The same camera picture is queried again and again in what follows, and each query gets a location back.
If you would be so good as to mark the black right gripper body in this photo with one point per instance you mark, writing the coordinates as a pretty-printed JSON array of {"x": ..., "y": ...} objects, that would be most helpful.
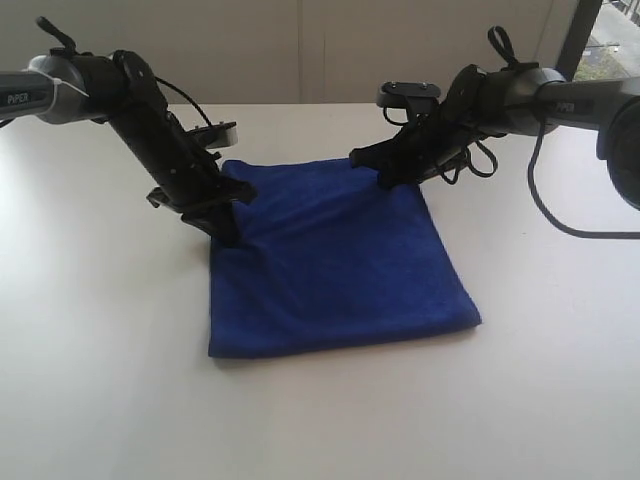
[{"x": 439, "y": 141}]

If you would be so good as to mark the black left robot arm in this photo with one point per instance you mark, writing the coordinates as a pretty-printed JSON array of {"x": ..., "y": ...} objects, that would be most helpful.
[{"x": 122, "y": 91}]

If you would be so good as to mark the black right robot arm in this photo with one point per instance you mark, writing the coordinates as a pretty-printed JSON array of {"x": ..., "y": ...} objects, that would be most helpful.
[{"x": 525, "y": 100}]

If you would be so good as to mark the blue towel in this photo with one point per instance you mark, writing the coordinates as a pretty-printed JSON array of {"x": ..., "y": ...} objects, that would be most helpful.
[{"x": 326, "y": 260}]

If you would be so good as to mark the dark window frame post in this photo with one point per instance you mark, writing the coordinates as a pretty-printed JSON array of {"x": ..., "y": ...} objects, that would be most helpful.
[{"x": 576, "y": 39}]

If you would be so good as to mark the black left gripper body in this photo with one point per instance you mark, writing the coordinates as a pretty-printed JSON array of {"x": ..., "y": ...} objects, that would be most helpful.
[{"x": 141, "y": 118}]

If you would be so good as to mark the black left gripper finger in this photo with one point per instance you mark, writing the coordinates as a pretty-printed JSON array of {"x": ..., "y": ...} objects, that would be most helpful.
[
  {"x": 232, "y": 190},
  {"x": 217, "y": 221}
]

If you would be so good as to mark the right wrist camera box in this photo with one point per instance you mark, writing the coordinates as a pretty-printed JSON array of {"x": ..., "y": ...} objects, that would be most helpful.
[{"x": 418, "y": 98}]

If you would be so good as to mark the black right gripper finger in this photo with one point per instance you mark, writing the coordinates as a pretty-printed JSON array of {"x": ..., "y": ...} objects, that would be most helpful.
[{"x": 380, "y": 155}]

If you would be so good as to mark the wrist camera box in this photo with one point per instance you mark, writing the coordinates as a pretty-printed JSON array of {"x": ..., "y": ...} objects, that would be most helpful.
[
  {"x": 418, "y": 98},
  {"x": 217, "y": 136}
]

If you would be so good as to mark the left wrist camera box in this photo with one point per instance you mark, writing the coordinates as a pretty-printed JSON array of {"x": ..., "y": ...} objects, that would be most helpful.
[{"x": 217, "y": 136}]

